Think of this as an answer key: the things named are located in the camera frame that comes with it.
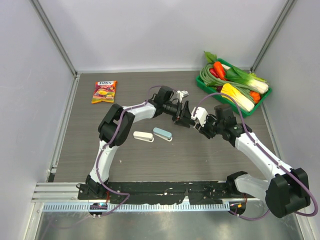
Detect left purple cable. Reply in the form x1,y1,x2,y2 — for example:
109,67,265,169
92,85,183,218

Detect napa cabbage toy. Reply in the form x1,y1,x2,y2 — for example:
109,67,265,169
221,83,255,112

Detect purple onion toy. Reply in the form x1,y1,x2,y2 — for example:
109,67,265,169
216,86,223,93

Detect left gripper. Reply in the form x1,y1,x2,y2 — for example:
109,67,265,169
163,101,196,129

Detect green long beans bundle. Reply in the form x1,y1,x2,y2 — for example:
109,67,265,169
199,63,253,101

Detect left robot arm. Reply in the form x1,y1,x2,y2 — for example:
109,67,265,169
79,85,195,200

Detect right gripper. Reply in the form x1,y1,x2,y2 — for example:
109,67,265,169
195,113,224,139

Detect orange carrot toy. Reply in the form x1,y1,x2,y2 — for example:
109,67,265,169
213,61,226,81

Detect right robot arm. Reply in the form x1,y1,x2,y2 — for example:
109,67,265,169
191,104,311,218

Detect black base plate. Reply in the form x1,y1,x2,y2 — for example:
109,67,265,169
76,181,245,205

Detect green plastic tray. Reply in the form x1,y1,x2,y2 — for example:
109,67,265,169
196,52,272,118

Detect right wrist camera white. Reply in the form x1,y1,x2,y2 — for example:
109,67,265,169
190,107,208,127

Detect small orange tomato toy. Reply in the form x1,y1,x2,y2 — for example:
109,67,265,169
250,91,261,104

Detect bok choy toy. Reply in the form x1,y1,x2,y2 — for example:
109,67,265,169
226,66,269,94

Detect candy bag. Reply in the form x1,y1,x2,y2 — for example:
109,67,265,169
91,81,118,104

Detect purple cable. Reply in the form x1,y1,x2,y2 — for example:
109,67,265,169
92,85,183,218
196,92,317,222

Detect red pepper toy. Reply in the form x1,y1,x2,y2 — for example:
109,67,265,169
209,68,220,79

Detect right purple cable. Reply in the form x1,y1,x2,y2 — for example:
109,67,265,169
196,92,317,222

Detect blue white stapler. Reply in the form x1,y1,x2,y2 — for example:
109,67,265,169
153,127,173,142

